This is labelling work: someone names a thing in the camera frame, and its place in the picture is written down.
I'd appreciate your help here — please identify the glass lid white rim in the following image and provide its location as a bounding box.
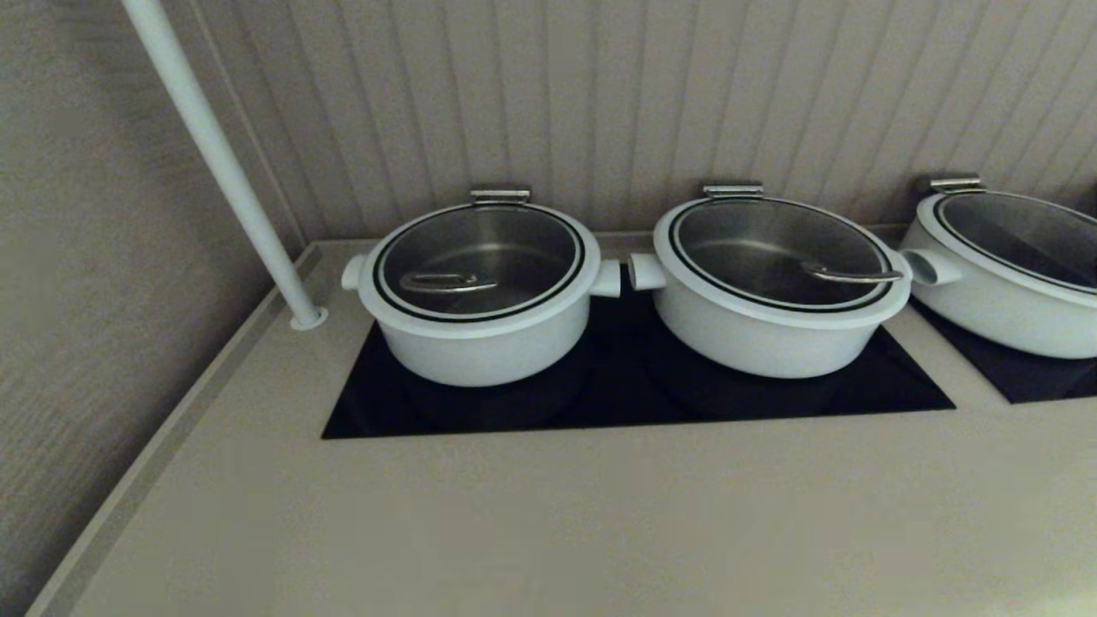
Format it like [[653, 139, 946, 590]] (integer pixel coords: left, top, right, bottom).
[[915, 190, 1097, 308], [358, 201, 602, 340], [653, 196, 913, 331]]

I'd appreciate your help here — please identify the small black glass cooktop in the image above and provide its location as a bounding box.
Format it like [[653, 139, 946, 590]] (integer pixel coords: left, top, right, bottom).
[[910, 298, 1097, 404]]

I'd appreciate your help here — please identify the large black glass cooktop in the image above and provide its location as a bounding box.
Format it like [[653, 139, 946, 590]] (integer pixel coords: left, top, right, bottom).
[[321, 296, 956, 440]]

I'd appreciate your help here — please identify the white support pole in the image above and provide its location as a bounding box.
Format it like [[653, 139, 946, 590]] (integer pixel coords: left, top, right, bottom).
[[120, 0, 329, 332]]

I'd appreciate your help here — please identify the white pot steel interior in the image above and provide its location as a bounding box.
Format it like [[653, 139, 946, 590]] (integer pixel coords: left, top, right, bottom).
[[341, 190, 622, 388], [628, 184, 914, 380], [900, 176, 1097, 359]]

